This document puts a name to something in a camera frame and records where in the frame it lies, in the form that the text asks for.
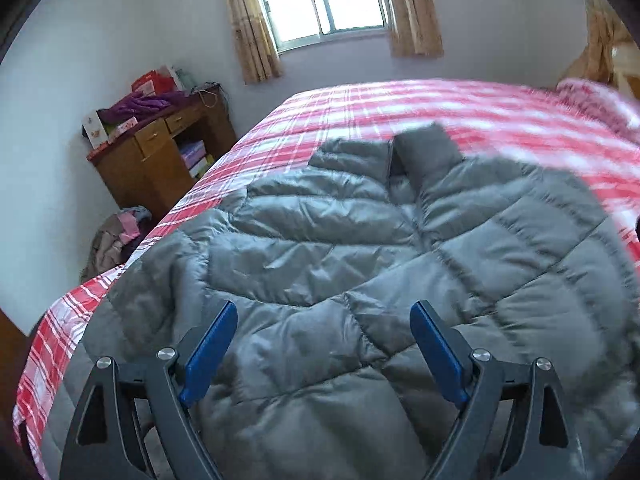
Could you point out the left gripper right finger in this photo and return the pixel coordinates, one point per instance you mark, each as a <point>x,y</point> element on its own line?
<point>540,440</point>

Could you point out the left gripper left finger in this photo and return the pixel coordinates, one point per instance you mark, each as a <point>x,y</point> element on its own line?
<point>105,440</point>

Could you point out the grey puffer jacket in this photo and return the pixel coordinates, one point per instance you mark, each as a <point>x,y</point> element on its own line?
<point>323,379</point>

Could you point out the clothes pile on floor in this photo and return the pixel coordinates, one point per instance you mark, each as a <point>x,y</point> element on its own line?
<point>116,239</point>

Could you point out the wooden desk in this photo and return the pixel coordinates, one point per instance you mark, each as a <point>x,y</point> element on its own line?
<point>145,167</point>

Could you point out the white red box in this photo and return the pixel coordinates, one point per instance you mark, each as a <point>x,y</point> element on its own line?
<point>94,129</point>

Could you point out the red plaid bed sheet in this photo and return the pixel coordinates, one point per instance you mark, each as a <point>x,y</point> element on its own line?
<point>580,125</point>

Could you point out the purple garment on desk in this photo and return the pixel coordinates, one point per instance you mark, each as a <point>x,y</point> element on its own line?
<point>141,107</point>

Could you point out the red gift bag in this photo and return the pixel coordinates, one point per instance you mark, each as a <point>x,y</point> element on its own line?
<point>154,82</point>

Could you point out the yellow curtain at right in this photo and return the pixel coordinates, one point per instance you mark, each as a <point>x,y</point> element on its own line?
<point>605,31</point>

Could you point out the left beige curtain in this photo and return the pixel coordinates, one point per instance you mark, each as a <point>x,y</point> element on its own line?
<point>254,45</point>

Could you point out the beige curtain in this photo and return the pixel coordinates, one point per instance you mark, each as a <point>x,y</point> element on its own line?
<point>254,45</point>
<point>414,29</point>

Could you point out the right beige curtain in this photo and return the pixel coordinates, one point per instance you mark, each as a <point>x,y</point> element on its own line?
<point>414,29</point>

